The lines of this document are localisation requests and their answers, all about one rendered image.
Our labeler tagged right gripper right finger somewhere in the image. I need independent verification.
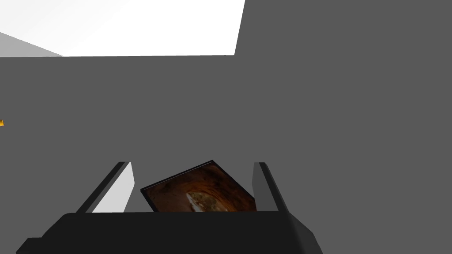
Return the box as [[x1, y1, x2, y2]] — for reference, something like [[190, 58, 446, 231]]
[[251, 162, 290, 213]]

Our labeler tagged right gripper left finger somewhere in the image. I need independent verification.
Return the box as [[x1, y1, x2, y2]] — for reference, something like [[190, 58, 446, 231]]
[[75, 161, 136, 214]]

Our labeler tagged brown picture in black frame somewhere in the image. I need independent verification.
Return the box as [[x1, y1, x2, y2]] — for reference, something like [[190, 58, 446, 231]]
[[139, 159, 258, 213]]

